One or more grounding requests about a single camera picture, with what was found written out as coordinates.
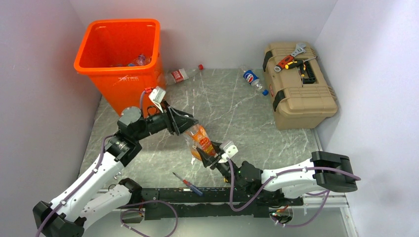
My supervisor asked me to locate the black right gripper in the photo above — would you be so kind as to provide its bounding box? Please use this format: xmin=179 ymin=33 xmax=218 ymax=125
xmin=197 ymin=139 xmax=243 ymax=191

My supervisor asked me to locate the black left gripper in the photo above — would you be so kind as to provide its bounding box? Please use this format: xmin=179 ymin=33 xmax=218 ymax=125
xmin=133 ymin=99 xmax=198 ymax=141

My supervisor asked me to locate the crushed orange label bottle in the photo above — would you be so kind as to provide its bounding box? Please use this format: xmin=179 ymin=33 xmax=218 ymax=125
xmin=184 ymin=124 xmax=216 ymax=160

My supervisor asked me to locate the red label clear bottle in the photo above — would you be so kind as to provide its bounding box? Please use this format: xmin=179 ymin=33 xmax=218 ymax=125
xmin=165 ymin=64 xmax=204 ymax=85

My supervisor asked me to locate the blue label clear bottle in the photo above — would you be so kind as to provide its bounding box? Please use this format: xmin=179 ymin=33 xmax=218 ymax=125
xmin=111 ymin=54 xmax=152 ymax=67

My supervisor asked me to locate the pepsi label bottle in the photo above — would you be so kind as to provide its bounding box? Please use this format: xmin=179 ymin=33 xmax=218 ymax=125
xmin=240 ymin=66 xmax=263 ymax=91

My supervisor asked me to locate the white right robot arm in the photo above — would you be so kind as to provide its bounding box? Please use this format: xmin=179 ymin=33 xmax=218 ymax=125
xmin=197 ymin=141 xmax=360 ymax=205

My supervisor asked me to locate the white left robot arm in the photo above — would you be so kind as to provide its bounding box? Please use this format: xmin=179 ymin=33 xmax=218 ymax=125
xmin=33 ymin=101 xmax=199 ymax=237

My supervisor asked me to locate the orange plastic bin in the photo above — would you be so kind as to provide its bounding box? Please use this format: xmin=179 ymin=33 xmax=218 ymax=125
xmin=74 ymin=19 xmax=166 ymax=115

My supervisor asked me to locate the red blue screwdriver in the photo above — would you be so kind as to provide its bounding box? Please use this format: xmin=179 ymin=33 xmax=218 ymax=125
xmin=172 ymin=172 xmax=204 ymax=197

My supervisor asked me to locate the tan plastic toolbox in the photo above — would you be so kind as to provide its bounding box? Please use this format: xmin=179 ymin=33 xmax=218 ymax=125
xmin=262 ymin=42 xmax=338 ymax=130

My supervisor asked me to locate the yellow black screwdriver on toolbox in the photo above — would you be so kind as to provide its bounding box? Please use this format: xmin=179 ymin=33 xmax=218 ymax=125
xmin=285 ymin=56 xmax=317 ymax=70

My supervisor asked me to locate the silver adjustable wrench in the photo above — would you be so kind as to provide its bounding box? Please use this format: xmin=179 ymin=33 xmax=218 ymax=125
xmin=290 ymin=42 xmax=306 ymax=58

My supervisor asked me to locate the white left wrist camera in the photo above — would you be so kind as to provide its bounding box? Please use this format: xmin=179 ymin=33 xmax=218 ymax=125
xmin=146 ymin=86 xmax=166 ymax=112

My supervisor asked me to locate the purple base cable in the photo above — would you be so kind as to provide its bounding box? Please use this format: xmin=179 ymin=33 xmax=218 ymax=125
xmin=120 ymin=200 xmax=178 ymax=237

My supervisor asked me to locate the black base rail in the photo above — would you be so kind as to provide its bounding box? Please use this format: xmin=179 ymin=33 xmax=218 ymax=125
xmin=122 ymin=187 xmax=303 ymax=220

